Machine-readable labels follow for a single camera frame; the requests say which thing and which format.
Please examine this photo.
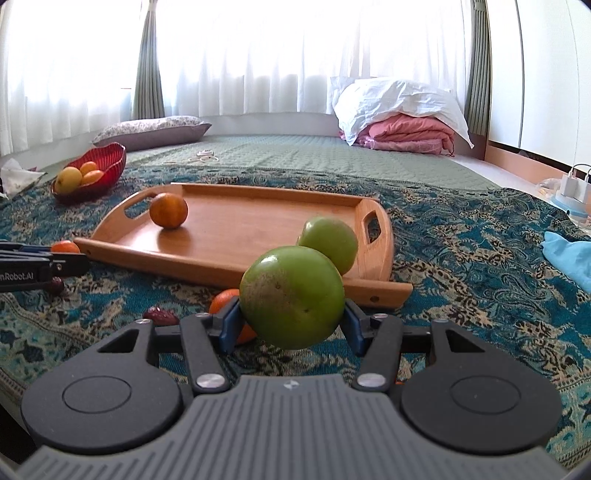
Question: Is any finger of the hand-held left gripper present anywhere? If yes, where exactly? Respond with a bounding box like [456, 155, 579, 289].
[46, 253, 92, 278]
[0, 240, 54, 259]

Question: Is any green apple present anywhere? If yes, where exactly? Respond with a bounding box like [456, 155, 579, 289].
[239, 246, 346, 350]
[297, 217, 359, 277]

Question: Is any green curtain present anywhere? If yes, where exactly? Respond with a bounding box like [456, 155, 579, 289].
[131, 0, 166, 121]
[464, 0, 492, 137]

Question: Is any large orange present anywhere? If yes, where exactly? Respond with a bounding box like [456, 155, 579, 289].
[149, 192, 189, 230]

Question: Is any white duvet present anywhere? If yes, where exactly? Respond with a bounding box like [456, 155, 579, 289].
[332, 78, 475, 148]

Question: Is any light blue cloth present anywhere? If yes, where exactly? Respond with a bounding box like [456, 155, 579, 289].
[541, 231, 591, 294]

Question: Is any folded pink blanket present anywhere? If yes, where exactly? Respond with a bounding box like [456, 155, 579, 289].
[339, 114, 455, 157]

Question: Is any green quilted mat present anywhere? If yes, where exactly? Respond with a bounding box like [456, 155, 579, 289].
[0, 134, 502, 192]

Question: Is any wooden tray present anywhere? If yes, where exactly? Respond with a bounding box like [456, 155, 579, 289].
[74, 182, 414, 309]

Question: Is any light blue round base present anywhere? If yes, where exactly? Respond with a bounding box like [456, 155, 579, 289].
[553, 193, 591, 219]

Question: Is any crumpled white tissue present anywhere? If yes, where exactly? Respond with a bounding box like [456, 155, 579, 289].
[0, 158, 47, 197]

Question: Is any white sheer curtain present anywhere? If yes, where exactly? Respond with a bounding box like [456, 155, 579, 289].
[0, 0, 145, 155]
[156, 0, 472, 117]

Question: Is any yellow mango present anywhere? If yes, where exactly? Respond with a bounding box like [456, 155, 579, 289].
[55, 166, 83, 195]

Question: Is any floral patterned pillow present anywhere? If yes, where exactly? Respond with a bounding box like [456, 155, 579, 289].
[91, 115, 213, 153]

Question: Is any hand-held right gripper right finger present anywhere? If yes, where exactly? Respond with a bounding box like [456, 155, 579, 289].
[341, 299, 502, 394]

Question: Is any red ribbed bowl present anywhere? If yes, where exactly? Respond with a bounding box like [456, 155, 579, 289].
[51, 142, 127, 204]

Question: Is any white wardrobe with wooden base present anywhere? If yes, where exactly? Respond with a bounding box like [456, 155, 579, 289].
[485, 0, 591, 181]

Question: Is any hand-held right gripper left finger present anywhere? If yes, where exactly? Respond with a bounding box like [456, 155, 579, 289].
[95, 301, 242, 395]

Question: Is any teal paisley blanket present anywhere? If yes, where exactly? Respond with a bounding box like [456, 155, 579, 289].
[0, 164, 591, 467]

